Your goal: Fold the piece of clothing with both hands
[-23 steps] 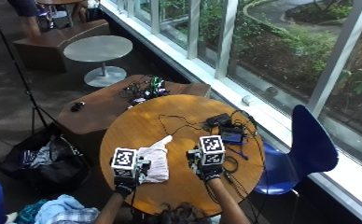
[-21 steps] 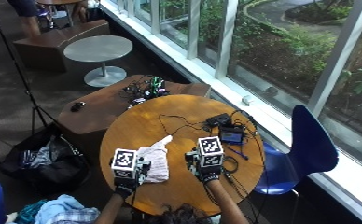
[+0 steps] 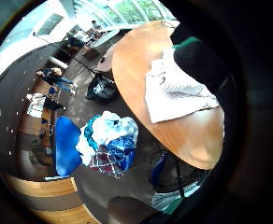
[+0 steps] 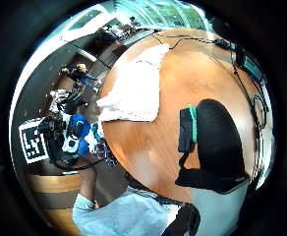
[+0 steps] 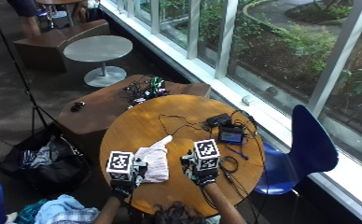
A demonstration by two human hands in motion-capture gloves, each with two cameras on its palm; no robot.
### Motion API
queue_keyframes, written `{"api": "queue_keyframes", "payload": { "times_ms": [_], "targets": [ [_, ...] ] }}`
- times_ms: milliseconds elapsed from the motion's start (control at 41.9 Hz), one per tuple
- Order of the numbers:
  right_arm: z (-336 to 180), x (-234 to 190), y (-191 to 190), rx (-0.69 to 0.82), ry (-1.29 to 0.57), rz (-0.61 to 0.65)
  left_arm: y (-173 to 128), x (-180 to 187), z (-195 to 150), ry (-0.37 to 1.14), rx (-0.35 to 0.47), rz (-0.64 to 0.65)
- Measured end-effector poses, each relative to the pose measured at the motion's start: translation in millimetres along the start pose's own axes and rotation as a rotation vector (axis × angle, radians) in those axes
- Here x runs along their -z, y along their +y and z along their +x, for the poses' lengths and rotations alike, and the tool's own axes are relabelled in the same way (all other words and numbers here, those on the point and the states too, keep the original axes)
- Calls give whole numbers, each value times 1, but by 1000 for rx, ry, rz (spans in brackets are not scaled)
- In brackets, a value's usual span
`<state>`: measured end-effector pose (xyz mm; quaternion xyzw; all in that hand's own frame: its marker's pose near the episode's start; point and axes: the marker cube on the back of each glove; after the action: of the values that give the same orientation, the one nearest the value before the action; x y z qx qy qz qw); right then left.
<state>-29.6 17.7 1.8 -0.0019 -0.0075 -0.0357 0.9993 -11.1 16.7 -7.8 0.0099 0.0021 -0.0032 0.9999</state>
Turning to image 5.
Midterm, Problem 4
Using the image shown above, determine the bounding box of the person's left hand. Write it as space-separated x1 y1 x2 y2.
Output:
108 158 149 201

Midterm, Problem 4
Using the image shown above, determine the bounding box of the person's right hand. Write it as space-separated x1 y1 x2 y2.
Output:
180 150 220 189

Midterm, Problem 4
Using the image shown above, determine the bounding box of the pale pink cloth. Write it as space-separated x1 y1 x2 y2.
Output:
133 134 173 184

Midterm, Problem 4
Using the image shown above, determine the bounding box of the white marker cube, left glove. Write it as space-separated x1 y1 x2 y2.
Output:
104 150 135 182

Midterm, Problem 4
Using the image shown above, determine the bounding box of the white marker cube, glove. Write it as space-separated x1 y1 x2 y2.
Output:
192 138 221 172
104 150 135 182

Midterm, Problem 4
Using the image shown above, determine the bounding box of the white marker cube, right glove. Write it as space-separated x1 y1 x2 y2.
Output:
192 138 221 172

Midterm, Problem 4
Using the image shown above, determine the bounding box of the blue pen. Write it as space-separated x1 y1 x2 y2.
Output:
225 145 250 161

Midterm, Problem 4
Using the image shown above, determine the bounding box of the small device with blue screen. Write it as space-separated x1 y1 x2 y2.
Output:
217 125 246 146

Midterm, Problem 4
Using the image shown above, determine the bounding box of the black power box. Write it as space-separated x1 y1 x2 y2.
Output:
204 112 233 128

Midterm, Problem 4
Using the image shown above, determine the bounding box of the plaid cloth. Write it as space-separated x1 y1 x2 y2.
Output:
47 206 102 224

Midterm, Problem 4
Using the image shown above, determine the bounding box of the brown wooden bench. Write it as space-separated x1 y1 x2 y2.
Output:
56 74 212 157

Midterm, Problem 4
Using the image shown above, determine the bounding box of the light blue cloth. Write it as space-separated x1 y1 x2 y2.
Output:
33 193 91 224

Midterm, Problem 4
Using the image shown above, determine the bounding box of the black open bag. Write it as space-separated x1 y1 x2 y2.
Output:
0 122 91 194

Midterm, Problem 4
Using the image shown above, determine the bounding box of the small white object on sill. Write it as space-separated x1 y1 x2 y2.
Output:
240 94 256 106

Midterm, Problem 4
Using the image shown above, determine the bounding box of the small black object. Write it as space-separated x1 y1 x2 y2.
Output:
68 101 86 113

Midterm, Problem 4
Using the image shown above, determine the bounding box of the blue plastic chair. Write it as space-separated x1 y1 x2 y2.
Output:
253 104 339 206

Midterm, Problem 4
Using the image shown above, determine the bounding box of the teal cloth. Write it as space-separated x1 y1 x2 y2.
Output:
13 199 48 224

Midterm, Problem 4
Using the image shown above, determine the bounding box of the black tripod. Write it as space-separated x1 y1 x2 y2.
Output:
0 0 59 135

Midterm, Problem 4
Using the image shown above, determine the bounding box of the dark brown angular bench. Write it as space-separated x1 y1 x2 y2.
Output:
11 19 111 73

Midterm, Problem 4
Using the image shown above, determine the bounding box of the coiled black cable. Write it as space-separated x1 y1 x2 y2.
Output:
219 155 240 184

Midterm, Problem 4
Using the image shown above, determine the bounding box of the thin black looping cable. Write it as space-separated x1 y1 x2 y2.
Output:
157 113 211 136

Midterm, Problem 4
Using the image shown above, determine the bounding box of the tangle of cables and gear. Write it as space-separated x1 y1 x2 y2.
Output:
122 74 171 106

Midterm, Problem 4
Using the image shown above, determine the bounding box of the round grey pedestal table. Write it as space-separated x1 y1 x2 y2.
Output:
62 35 133 89

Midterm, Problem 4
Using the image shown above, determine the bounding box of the round brown pedestal table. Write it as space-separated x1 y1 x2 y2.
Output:
34 0 86 28

